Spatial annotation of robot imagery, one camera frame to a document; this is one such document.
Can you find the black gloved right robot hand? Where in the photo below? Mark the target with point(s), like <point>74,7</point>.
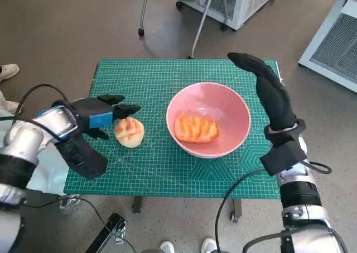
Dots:
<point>276,102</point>

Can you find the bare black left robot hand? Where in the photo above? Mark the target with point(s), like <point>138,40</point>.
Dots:
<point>86,110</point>

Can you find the round toy bread bun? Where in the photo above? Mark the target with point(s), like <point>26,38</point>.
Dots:
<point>129,133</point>

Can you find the pink bowl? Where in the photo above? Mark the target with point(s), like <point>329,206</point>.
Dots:
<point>223,105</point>

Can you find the long toy bread loaf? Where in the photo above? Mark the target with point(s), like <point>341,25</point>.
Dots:
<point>196,128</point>

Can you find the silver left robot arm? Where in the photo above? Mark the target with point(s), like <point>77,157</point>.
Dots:
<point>25,141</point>

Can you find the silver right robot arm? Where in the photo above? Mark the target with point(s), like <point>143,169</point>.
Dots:
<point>299,194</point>

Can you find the green cutting mat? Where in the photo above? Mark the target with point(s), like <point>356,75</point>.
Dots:
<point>145,80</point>

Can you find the person's beige shoe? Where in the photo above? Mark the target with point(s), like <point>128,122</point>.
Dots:
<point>9,72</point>
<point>13,107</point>

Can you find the white unit with vent grille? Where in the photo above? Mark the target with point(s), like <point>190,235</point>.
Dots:
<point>334,49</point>

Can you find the person's grey shoe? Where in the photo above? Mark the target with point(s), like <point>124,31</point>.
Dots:
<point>69,205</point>

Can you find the white cabinet with mesh panel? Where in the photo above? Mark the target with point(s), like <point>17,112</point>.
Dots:
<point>251,1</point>

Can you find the table leg with caster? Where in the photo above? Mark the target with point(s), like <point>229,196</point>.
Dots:
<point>235,210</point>

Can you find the white shoe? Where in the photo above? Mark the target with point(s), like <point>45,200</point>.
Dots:
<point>166,248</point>
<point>209,246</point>

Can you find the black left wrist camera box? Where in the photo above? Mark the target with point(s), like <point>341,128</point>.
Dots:
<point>83,161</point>

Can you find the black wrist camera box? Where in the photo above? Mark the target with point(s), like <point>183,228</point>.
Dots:
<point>83,161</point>
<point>283,159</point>

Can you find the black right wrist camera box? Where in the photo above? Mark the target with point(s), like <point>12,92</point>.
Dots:
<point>283,159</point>

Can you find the black metal frame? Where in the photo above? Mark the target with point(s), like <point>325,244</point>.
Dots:
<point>110,233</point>

